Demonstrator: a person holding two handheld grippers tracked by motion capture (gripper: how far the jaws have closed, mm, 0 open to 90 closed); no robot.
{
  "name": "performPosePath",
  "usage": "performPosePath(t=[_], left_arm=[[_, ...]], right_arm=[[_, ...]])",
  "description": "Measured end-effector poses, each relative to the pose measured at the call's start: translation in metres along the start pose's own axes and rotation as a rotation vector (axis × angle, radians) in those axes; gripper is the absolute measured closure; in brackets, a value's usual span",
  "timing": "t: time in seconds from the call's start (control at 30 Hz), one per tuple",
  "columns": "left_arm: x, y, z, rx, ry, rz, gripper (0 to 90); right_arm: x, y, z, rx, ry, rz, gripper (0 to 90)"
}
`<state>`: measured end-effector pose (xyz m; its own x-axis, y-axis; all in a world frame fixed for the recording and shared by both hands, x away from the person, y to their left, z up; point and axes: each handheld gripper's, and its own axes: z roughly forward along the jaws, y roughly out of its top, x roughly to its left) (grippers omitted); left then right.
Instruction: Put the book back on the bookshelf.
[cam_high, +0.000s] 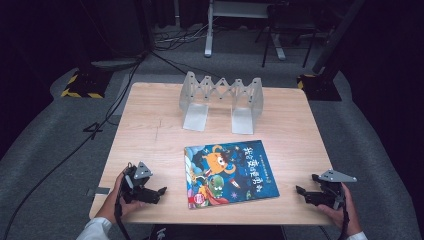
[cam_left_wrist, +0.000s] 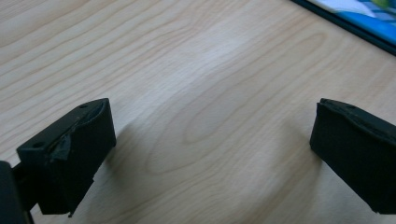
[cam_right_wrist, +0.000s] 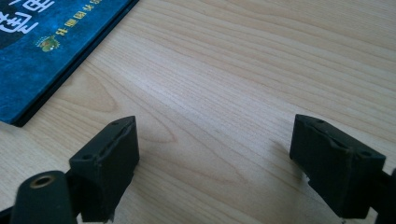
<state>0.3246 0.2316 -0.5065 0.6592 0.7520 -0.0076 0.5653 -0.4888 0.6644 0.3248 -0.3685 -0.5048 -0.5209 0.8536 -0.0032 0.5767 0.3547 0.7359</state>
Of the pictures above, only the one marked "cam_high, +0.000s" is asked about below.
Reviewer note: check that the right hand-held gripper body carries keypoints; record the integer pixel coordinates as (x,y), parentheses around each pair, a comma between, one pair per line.
(328,195)

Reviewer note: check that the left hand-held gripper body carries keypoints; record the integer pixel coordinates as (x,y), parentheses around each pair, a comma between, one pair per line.
(138,193)

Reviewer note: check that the person's left hand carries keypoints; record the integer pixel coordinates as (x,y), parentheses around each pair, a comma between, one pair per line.
(111,205)

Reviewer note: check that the person's right hand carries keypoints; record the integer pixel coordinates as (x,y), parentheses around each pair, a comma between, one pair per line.
(346,218)

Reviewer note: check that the person's right white sleeve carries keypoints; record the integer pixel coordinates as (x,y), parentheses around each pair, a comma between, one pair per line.
(358,236)

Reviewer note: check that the person's white sleeve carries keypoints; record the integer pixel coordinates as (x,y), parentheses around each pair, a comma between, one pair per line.
(358,236)
(95,230)

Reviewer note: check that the person's left white sleeve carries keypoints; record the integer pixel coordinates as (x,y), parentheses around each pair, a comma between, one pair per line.
(95,230)

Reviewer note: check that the person's dark lap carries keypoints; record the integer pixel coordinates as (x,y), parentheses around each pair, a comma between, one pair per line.
(216,233)

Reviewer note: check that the blue picture book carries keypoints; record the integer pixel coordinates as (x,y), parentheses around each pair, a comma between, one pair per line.
(230,175)

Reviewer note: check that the yellow black striped stand base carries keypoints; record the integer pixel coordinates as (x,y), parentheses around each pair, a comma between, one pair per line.
(86,83)
(320,88)

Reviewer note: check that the translucent expandable book stand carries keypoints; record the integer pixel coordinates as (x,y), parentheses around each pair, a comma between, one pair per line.
(221,100)

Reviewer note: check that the black chair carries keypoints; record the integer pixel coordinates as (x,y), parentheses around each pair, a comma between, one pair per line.
(286,30)

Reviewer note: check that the black slanted post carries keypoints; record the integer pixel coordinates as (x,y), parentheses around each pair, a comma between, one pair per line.
(336,36)

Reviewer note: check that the white desk frame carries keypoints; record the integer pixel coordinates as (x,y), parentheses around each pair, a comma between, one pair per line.
(209,40)

